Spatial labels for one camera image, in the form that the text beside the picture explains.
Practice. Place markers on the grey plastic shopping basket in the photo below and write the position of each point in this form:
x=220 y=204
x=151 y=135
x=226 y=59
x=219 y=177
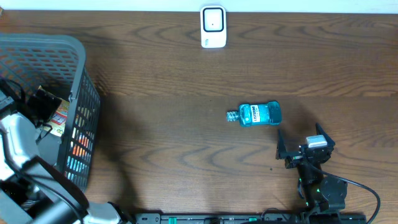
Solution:
x=57 y=63

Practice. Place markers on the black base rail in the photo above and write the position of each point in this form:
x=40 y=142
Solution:
x=282 y=218

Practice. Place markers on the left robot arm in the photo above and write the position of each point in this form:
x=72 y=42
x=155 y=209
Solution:
x=32 y=190

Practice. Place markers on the white barcode scanner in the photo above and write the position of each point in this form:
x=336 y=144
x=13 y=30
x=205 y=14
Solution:
x=213 y=28

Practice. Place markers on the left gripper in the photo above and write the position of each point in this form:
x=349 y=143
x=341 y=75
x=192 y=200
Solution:
x=45 y=101

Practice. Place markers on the blue mouthwash bottle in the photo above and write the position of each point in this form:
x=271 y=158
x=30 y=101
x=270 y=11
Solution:
x=248 y=115

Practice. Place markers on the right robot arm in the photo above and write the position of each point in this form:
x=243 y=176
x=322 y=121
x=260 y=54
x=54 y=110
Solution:
x=325 y=195

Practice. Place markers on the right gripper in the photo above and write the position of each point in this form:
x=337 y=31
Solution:
x=294 y=158

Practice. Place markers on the yellow snack bag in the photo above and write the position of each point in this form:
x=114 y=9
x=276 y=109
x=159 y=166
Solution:
x=58 y=120

